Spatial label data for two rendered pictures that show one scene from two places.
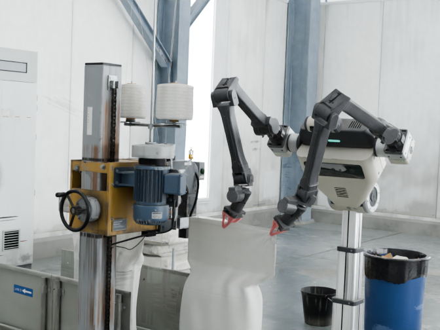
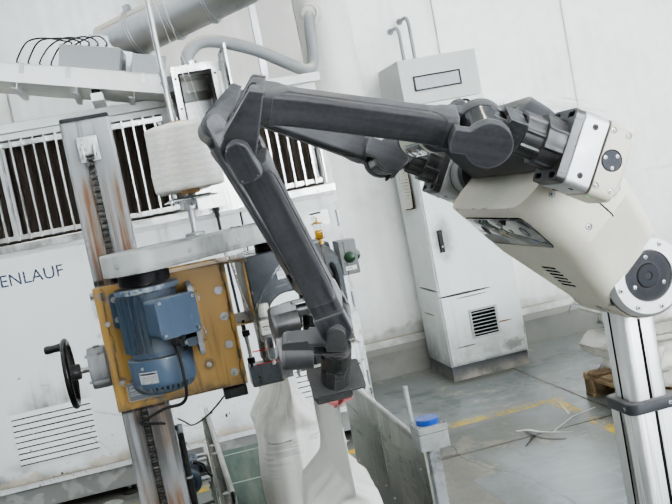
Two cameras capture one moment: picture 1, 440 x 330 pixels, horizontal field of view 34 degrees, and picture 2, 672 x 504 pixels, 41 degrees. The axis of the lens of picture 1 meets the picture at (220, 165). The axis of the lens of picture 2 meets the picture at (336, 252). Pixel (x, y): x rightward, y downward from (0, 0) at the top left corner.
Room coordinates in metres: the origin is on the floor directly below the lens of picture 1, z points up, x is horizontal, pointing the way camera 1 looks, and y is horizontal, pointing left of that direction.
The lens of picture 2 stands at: (1.86, -1.46, 1.49)
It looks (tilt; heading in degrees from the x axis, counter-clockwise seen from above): 5 degrees down; 43
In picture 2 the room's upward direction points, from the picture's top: 11 degrees counter-clockwise
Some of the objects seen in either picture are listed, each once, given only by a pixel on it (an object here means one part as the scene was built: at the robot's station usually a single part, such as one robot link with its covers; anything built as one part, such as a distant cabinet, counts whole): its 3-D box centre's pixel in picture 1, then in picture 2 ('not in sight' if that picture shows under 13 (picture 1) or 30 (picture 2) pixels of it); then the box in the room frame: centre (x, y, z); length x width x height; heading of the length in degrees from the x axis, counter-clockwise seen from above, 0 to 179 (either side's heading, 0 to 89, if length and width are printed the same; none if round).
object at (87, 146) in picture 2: (114, 82); (88, 148); (3.13, 0.47, 1.68); 0.05 x 0.03 x 0.06; 144
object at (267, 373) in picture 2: (160, 225); (265, 372); (3.38, 0.26, 1.04); 0.08 x 0.06 x 0.05; 144
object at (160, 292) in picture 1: (125, 296); (387, 462); (4.03, 0.50, 0.54); 1.05 x 0.02 x 0.41; 54
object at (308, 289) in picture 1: (318, 306); not in sight; (5.65, -0.82, 0.13); 0.30 x 0.30 x 0.26
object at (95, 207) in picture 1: (87, 209); (99, 366); (3.09, 0.56, 1.14); 0.11 x 0.06 x 0.11; 54
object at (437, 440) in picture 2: not in sight; (429, 434); (3.60, -0.05, 0.81); 0.08 x 0.08 x 0.06; 54
